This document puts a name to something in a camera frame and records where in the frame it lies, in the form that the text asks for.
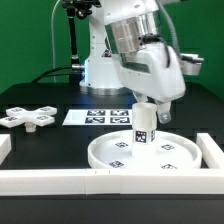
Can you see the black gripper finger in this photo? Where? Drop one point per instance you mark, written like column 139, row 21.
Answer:
column 163, row 111
column 140, row 98

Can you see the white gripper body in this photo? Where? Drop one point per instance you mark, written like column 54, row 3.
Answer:
column 153, row 71

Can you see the white round table top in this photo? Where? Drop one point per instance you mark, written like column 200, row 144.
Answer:
column 166, row 151

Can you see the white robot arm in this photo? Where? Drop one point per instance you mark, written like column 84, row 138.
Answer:
column 127, row 52

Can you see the white marker sheet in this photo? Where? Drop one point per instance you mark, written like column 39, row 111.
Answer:
column 95, row 117

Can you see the white U-shaped boundary fence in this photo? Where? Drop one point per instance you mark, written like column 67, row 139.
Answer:
column 208, row 180

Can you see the white cross-shaped table base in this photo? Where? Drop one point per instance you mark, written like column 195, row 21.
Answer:
column 30, row 119

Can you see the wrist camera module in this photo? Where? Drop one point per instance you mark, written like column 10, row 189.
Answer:
column 190, row 64

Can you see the black camera stand pole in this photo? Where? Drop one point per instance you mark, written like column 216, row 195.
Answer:
column 80, row 9

